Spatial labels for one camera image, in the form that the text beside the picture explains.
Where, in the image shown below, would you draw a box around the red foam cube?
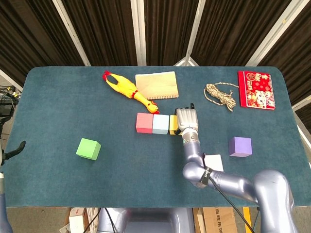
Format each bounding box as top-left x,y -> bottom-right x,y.
135,113 -> 154,134

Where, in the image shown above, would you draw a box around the grey-blue robot torso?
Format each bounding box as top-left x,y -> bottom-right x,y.
97,207 -> 195,233

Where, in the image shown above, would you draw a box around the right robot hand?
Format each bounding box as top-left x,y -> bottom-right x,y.
173,103 -> 199,135

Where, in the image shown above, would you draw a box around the black device box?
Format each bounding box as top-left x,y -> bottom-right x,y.
0,104 -> 15,117

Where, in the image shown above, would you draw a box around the yellow foam cube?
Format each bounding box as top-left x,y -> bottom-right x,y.
169,115 -> 179,136

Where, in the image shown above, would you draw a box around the green foam cube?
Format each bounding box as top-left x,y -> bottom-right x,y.
75,138 -> 102,161

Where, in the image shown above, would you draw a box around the dark brown curtain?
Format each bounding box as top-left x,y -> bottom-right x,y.
257,0 -> 311,105
191,0 -> 292,67
60,0 -> 138,67
143,0 -> 200,67
0,0 -> 85,82

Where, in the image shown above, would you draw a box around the white frame post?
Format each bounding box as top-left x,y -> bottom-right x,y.
291,100 -> 311,113
245,0 -> 302,67
0,69 -> 24,92
173,0 -> 207,67
52,0 -> 92,67
130,0 -> 147,67

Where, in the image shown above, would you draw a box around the red festive spiral calendar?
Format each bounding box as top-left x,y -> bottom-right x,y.
237,70 -> 276,111

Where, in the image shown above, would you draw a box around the brown cardboard box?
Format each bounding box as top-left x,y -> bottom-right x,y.
203,207 -> 238,233

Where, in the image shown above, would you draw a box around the pink foam cube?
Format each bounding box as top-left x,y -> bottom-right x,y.
204,154 -> 224,172

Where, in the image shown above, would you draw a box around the tangled floor cables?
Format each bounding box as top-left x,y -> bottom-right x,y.
0,84 -> 23,105

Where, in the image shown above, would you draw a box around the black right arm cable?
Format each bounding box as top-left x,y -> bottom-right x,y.
200,152 -> 255,233

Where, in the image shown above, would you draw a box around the purple foam cube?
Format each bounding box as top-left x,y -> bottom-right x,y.
228,136 -> 253,158

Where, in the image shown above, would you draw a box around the yellow rubber chicken toy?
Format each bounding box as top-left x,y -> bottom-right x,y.
102,70 -> 160,115

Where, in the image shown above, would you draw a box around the yellow spiral notebook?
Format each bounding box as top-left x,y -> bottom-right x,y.
135,71 -> 179,100

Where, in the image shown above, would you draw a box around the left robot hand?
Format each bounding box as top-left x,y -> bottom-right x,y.
0,116 -> 26,167

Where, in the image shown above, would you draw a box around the white cardboard box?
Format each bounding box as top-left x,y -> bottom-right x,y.
69,207 -> 88,233

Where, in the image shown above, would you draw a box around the coiled beige rope bundle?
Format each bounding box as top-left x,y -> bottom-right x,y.
204,82 -> 240,112

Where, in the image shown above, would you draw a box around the light wooden board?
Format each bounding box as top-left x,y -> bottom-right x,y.
193,207 -> 206,233

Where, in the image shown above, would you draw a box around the light blue foam cube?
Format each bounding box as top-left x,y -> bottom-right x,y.
152,114 -> 170,135

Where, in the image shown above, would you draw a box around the teal felt table cloth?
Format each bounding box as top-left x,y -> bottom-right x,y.
0,66 -> 311,208

